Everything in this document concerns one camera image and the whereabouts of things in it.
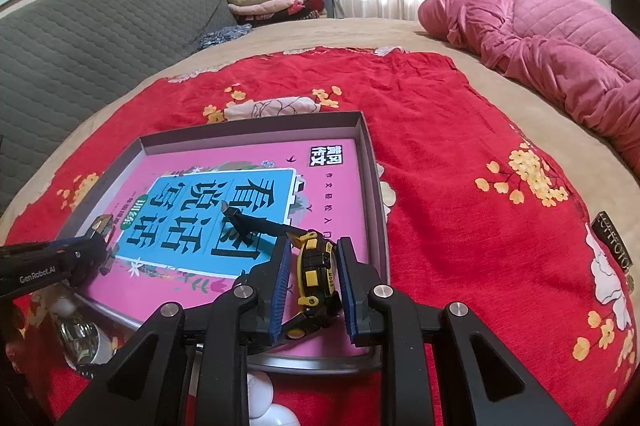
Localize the roll of shiny tape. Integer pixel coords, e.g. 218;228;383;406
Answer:
59;318;112;368

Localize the pink quilt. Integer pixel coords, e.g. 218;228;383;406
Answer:
417;0;640;181

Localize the blue patterned cloth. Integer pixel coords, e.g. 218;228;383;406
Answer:
199;26;253;52

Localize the red floral blanket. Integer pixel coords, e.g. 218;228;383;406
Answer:
0;47;637;426

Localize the black yellow wrist watch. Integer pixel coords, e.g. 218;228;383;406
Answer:
220;201;337;343

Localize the grey quilted headboard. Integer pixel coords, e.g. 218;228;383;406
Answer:
0;0;239;217

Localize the pink book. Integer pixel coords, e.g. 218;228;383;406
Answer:
82;138;375;357

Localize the grey cardboard box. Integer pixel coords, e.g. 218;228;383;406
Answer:
75;111;392;375

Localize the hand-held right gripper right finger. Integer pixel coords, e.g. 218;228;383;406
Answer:
336;237;576;426

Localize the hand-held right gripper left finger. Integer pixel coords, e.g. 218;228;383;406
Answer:
55;238;292;426

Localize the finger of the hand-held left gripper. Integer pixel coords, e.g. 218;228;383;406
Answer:
50;216;114;255
75;251;117;287

